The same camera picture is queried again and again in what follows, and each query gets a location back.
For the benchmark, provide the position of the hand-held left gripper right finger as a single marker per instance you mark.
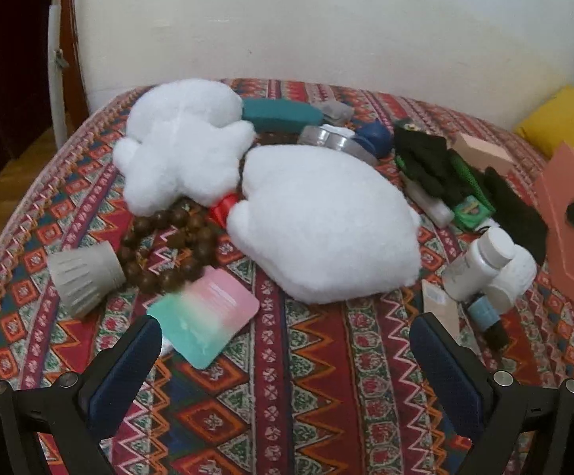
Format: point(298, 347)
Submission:
point(450, 376)

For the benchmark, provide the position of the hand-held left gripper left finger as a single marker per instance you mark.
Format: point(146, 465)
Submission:
point(123, 371)

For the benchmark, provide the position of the black knit glove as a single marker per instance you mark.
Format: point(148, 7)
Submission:
point(425, 158)
point(514, 208)

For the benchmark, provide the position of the pink storage container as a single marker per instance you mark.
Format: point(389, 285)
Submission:
point(554, 217)

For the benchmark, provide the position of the white plush toy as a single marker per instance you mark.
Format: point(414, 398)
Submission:
point(326, 222)
point(178, 158)

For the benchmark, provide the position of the pink cardboard box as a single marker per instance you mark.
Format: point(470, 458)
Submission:
point(482, 151)

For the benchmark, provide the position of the teal case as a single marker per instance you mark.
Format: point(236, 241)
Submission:
point(282, 115)

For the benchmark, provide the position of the small blue bottle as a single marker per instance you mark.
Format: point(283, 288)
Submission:
point(480, 309)

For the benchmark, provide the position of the pastel gradient card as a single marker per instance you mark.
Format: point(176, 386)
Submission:
point(202, 311)

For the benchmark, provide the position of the grey ribbed cup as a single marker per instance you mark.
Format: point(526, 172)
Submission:
point(84, 277)

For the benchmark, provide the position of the white pill bottle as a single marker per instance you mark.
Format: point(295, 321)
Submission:
point(470, 267)

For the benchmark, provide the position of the white ribbed-cap jar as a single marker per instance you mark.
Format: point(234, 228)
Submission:
point(512, 277)

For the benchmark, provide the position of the patterned red blanket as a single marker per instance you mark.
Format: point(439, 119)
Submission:
point(291, 381)

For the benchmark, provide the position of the green packet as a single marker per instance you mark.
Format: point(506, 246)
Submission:
point(472, 208)

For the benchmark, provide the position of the white tube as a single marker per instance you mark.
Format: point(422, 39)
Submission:
point(430, 205)

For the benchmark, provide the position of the red plastic piece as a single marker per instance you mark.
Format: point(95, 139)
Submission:
point(225, 208)

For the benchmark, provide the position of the blue rubber toy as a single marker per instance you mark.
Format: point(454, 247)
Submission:
point(376, 136)

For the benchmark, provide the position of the yellow pillow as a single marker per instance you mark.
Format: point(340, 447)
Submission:
point(564, 123)

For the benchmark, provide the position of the clear plastic box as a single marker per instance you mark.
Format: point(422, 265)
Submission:
point(336, 109)

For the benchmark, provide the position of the white pole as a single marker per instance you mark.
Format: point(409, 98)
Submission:
point(58, 84)

